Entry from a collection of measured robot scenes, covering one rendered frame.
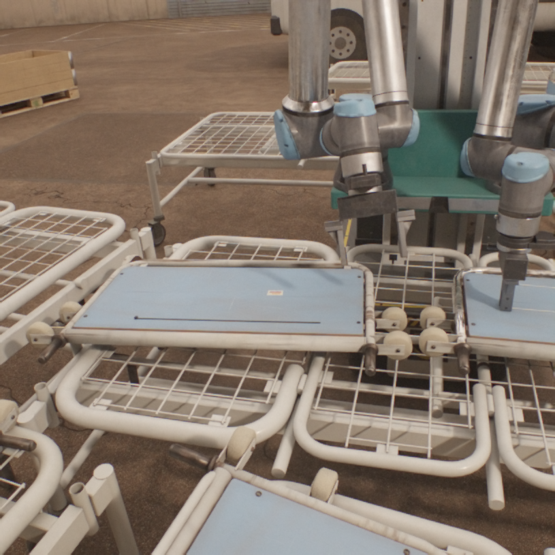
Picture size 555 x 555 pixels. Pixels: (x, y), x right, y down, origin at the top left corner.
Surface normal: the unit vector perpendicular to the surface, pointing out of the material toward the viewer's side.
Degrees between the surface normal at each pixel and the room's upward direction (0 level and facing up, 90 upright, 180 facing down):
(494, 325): 5
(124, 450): 0
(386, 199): 66
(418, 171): 90
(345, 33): 90
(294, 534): 7
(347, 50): 90
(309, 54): 99
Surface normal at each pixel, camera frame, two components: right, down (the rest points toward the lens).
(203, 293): -0.04, -0.90
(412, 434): -0.22, 0.48
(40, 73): 0.83, 0.24
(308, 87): -0.03, 0.62
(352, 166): -0.53, 0.16
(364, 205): -0.07, 0.10
